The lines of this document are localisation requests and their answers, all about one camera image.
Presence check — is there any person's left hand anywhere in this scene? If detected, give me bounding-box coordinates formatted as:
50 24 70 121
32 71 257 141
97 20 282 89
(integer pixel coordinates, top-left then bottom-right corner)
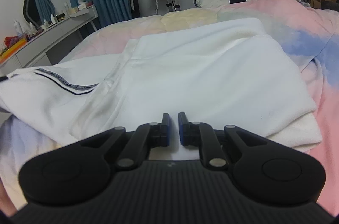
0 180 17 217

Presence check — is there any wavy black-framed mirror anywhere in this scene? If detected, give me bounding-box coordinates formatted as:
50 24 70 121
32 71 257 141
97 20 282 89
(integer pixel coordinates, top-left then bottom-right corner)
23 0 56 28

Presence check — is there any white dressing table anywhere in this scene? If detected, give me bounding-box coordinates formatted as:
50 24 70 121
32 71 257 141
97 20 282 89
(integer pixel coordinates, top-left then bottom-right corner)
1 5 98 76

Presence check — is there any white zip-up sweatshirt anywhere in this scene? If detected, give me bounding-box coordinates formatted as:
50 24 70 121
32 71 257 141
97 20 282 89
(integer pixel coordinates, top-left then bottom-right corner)
1 18 322 151

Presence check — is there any tissue box on dresser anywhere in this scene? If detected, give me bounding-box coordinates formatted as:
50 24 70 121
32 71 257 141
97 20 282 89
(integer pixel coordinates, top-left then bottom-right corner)
78 0 89 10

